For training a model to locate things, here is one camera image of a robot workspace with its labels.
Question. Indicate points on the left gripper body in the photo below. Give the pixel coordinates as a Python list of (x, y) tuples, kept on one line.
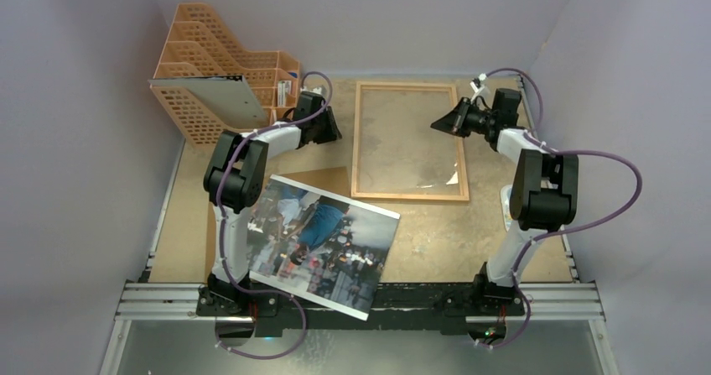
[(324, 127)]

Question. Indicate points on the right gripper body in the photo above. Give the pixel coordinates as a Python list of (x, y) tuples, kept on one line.
[(460, 120)]

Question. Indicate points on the wooden picture frame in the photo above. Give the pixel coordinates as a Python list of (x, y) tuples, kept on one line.
[(397, 155)]

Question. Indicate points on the printed photo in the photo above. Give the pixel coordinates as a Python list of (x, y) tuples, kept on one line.
[(326, 248)]

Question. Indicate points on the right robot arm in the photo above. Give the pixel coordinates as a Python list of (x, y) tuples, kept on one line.
[(544, 190)]

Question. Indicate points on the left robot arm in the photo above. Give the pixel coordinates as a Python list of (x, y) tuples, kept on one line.
[(234, 180)]

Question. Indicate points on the brown backing board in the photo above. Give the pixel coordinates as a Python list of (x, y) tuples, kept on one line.
[(335, 180)]

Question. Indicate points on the blue white oval object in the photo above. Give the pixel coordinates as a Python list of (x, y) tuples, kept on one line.
[(505, 195)]

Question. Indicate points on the grey folder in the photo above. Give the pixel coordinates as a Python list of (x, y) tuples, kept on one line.
[(229, 98)]

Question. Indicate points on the orange file organizer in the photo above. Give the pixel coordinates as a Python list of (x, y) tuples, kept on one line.
[(200, 43)]

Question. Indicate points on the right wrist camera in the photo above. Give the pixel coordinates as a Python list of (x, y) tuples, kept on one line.
[(478, 86)]

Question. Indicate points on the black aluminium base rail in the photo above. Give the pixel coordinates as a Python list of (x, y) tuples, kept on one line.
[(449, 308)]

